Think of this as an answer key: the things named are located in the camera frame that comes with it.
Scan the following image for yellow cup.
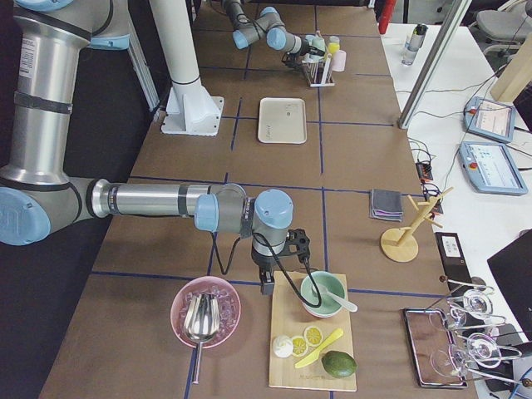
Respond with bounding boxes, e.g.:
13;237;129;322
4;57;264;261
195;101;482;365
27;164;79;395
328;36;340;56

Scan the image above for upper teach pendant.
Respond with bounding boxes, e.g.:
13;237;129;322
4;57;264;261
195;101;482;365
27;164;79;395
464;96;516;144

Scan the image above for metal ice scoop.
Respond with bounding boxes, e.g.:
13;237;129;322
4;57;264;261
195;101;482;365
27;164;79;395
183;293;219;384

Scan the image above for yellow plastic knife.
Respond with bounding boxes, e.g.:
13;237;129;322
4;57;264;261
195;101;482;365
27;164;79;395
294;328;344;369

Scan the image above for clear water bottle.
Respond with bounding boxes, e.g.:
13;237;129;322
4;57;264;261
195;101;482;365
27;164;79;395
401;24;428;66

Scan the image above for wooden mug tree stand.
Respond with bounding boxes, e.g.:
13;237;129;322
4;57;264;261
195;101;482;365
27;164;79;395
380;187;453;263

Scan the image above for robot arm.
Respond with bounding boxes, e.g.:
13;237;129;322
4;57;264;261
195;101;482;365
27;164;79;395
64;1;319;194
221;0;326;70

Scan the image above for upper lemon slice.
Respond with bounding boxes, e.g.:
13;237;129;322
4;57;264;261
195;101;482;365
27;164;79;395
303;325;324;347

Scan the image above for aluminium frame post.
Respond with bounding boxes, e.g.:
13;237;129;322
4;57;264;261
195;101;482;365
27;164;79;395
397;0;471;129

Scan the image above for lemon slice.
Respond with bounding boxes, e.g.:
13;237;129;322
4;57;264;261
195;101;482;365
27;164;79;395
291;335;308;357
303;325;324;347

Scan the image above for green bowl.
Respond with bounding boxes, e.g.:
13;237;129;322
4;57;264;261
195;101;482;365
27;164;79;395
300;271;347;318

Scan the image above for grey office chair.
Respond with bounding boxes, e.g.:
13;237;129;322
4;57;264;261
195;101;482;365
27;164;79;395
475;1;531;55

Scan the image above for black rectangular tray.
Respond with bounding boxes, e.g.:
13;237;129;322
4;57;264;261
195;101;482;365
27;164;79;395
403;308;468;389

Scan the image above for wooden cutting board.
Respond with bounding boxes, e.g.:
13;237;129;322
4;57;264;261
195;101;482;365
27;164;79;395
268;271;357;392

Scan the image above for teach pendant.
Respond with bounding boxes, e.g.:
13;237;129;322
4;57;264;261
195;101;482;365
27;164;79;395
459;141;528;196
464;96;516;144

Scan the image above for wooden rack handle rod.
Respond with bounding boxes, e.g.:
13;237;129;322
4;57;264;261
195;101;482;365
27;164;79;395
321;53;332;86

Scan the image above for white camera pole mount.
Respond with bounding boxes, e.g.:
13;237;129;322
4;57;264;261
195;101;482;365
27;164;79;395
150;0;224;136

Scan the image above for pink cup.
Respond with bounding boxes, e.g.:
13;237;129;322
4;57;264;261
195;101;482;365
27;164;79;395
331;49;347;72

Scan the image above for white plastic spoon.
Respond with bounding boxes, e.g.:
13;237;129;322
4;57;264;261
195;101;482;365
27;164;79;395
313;283;358;313

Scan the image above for lower lemon slice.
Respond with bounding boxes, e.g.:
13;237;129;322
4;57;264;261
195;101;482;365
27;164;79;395
291;335;308;357

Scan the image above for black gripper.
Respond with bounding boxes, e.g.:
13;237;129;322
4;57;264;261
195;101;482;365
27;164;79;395
281;44;316;71
285;229;310;263

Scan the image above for cream rabbit tray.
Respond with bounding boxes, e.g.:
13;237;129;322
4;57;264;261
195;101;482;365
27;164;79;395
258;97;307;145

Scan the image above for green cup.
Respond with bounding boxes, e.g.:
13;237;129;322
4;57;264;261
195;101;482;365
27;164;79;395
305;35;325;55

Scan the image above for pink bowl with ice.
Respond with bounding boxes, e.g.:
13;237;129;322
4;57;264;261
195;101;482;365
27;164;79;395
170;276;241;348

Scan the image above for grey folded cloth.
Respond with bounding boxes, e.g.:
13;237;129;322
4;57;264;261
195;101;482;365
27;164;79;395
369;189;403;222

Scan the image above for green avocado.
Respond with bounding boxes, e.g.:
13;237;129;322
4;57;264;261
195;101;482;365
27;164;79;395
321;351;357;378

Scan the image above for wine glass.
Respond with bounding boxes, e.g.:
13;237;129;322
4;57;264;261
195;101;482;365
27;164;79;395
430;332;523;377
446;276;507;330

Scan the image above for lower teach pendant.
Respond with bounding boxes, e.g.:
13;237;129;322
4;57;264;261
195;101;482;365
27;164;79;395
459;141;528;196

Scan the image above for white wire cup rack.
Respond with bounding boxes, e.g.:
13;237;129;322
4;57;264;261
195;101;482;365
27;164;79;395
303;57;335;87

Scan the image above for black box with label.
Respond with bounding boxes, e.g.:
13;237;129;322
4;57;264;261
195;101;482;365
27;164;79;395
435;232;471;283

